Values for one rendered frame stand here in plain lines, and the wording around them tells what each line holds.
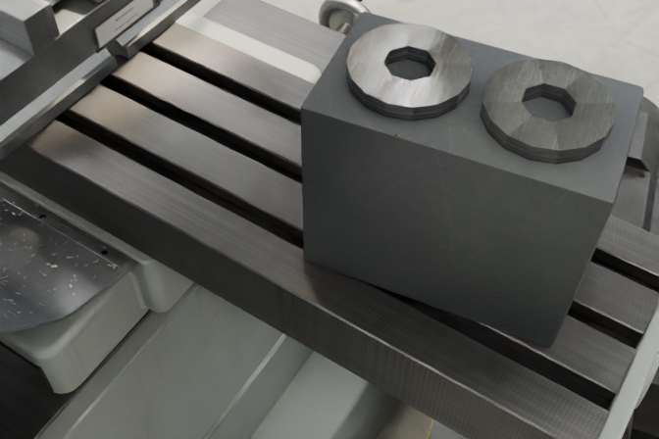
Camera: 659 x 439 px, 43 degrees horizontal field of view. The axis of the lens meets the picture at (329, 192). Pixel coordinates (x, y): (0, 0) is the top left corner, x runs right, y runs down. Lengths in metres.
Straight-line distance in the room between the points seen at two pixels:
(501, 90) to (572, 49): 1.90
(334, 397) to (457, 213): 0.92
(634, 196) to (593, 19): 1.35
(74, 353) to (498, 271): 0.44
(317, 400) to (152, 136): 0.77
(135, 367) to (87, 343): 0.10
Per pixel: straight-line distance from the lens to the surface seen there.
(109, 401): 0.96
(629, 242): 0.78
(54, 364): 0.86
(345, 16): 1.41
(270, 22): 1.27
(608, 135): 0.59
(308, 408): 1.48
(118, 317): 0.89
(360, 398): 1.49
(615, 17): 2.64
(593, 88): 0.60
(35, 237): 0.87
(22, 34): 0.84
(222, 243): 0.74
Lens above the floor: 1.53
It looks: 50 degrees down
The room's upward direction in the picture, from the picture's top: 1 degrees clockwise
